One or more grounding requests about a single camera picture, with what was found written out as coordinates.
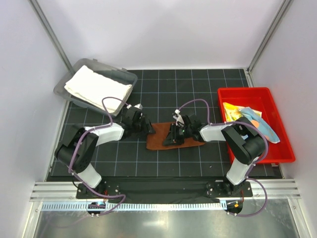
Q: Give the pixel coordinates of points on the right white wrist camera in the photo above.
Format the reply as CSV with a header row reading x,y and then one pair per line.
x,y
178,117

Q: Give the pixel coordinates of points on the aluminium frame post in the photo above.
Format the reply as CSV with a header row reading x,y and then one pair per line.
x,y
285,5
51,34

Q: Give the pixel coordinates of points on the brown towel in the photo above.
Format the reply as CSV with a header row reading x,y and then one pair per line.
x,y
155,141

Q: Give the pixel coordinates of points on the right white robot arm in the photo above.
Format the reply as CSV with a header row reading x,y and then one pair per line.
x,y
245,141

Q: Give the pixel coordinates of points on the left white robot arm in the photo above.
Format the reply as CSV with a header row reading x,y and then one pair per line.
x,y
77,149

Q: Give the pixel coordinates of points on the slotted cable duct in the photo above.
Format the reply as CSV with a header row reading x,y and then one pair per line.
x,y
102,207

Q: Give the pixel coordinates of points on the colourful patterned cloth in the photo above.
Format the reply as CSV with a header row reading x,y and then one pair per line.
x,y
233,112

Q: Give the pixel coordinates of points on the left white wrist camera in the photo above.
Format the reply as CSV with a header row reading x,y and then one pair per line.
x,y
139,106

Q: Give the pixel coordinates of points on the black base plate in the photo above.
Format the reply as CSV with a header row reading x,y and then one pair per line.
x,y
172,189

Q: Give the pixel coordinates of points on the right aluminium frame post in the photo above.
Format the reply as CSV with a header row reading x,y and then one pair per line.
x,y
285,5

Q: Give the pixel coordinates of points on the white towel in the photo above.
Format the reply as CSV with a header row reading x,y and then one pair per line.
x,y
97,90

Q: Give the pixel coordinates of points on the left aluminium frame post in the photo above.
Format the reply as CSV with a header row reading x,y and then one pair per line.
x,y
51,34

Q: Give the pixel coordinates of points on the aluminium rail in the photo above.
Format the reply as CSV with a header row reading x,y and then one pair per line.
x,y
66,191

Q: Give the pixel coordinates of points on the red plastic bin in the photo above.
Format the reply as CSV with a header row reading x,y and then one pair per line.
x,y
260,99

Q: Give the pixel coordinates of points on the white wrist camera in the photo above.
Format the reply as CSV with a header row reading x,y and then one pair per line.
x,y
139,106
178,117

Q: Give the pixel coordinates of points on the blue white cloth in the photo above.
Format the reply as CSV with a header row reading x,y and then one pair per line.
x,y
266,130

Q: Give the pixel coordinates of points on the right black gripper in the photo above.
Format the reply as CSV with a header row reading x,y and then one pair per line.
x,y
172,138

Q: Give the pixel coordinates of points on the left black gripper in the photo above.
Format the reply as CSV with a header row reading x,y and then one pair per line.
x,y
147,127

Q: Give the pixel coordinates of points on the clear plastic container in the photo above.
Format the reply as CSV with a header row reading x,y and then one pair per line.
x,y
119,75

